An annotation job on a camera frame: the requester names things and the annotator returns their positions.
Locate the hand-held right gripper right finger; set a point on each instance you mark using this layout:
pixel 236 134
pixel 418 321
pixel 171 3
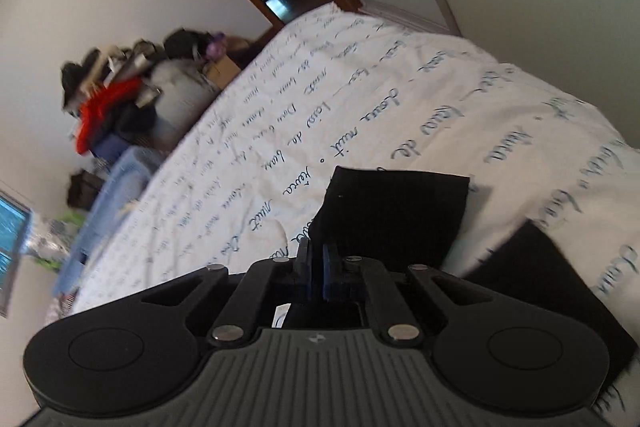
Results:
pixel 330 274

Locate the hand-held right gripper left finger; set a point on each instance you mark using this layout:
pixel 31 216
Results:
pixel 304 274

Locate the black pants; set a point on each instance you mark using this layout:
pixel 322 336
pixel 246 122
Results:
pixel 395 212

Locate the blue laundry basket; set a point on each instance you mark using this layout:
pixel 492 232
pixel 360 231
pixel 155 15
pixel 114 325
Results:
pixel 120 187

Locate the white printed bed sheet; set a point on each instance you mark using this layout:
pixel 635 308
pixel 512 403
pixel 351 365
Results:
pixel 400 82

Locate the grey bag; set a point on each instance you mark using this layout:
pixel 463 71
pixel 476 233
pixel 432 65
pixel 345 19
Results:
pixel 180 97

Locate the cardboard box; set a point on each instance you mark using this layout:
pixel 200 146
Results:
pixel 222 72

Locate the dark brown bag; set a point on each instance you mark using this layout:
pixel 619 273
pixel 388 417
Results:
pixel 82 189

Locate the pile of plastic bags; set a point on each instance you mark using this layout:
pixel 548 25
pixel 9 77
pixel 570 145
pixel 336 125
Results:
pixel 52 242

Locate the red garment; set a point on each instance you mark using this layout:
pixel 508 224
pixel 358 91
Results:
pixel 107 104

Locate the black bag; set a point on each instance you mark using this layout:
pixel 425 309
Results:
pixel 185 42

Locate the window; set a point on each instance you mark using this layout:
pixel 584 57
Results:
pixel 10 247

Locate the pile of dark clothes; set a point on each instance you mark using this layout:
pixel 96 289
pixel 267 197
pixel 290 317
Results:
pixel 80 74

